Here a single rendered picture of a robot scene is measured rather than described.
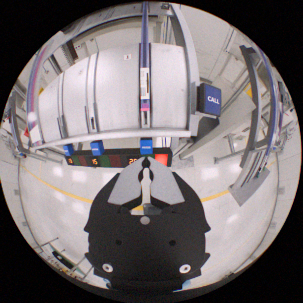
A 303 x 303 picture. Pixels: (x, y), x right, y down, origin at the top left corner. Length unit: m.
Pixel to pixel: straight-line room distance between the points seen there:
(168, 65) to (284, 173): 7.60
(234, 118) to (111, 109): 0.40
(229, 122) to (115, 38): 2.08
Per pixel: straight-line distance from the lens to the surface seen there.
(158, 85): 0.17
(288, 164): 7.54
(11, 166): 8.74
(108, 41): 2.15
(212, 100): 0.15
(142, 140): 0.16
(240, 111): 0.38
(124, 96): 0.17
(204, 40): 2.30
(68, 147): 0.27
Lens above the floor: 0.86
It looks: 75 degrees down
